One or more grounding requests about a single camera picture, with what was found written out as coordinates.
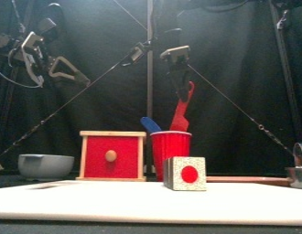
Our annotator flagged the grey bowl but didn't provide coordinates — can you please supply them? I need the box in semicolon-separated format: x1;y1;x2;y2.
17;154;76;181

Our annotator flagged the white cutting board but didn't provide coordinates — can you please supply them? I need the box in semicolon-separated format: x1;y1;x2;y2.
0;179;302;228

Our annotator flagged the red spatula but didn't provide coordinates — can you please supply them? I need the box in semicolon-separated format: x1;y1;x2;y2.
168;80;197;133

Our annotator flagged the slanted metal frame post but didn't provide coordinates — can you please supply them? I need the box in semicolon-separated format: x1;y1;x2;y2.
266;0;302;144

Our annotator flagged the toy sushi roll block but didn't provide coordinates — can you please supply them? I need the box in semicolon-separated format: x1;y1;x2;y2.
163;155;209;192

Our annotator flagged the grey cable loop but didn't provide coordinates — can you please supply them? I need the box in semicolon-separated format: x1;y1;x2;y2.
0;48;43;90

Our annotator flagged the wooden box with red drawer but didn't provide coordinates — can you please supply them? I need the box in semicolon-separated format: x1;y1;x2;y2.
76;130;150;183

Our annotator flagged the vertical metal frame pole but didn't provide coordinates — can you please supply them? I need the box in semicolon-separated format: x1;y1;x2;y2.
146;0;155;176

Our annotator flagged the pink plate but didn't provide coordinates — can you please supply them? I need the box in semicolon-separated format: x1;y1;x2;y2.
206;175;297;187

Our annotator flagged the thin diagonal brace cable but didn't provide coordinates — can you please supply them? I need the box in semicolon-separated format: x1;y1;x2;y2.
0;38;155;162
110;0;297;154

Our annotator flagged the red plastic cup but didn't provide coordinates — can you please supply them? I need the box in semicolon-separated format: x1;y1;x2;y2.
150;130;194;183

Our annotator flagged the small metal cup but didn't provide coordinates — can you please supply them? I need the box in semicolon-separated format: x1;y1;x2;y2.
283;142;302;190

